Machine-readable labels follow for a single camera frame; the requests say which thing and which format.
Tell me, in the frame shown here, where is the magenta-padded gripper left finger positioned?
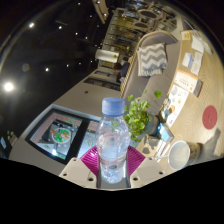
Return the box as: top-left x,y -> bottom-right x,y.
59,145 -> 100,188

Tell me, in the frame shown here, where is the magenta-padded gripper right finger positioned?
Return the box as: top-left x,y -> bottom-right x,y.
127,146 -> 167,190

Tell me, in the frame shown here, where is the clear blue-capped water bottle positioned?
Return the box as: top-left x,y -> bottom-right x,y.
94,97 -> 132,184

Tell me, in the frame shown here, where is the white mug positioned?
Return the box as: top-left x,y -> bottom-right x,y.
167,139 -> 204,172

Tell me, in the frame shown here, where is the window with holiday stickers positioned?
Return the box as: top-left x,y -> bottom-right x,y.
25,104 -> 101,165

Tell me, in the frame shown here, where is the small blue carton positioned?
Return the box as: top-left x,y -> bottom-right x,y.
156,122 -> 175,143

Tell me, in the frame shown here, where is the green potted plant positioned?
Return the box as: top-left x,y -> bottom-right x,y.
123,89 -> 163,143

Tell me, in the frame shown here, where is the white leaflet with pictures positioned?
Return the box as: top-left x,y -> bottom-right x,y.
165,84 -> 190,128

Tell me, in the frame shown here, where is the flat round red coaster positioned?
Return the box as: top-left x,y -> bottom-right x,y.
201,105 -> 218,130

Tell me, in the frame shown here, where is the person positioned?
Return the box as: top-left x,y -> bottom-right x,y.
113,56 -> 131,84

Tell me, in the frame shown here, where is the group of ceiling lights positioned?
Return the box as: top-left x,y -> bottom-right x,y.
1,1 -> 108,94

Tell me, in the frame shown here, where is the grey white chevron cushion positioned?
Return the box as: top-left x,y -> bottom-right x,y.
137,42 -> 169,78

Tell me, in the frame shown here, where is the small blue white box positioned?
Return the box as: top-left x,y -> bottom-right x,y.
181,52 -> 194,69

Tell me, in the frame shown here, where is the white printed paper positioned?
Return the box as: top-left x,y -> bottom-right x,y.
190,51 -> 204,77

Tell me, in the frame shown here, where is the grey curved sofa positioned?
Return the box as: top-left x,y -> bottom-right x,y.
119,30 -> 183,116

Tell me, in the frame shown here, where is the white napkin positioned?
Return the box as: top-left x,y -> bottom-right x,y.
190,34 -> 206,54

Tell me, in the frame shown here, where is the yellow card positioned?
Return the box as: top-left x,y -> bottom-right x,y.
180,30 -> 192,42

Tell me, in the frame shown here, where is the group of dining chairs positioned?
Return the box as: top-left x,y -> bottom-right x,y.
113,0 -> 181,34

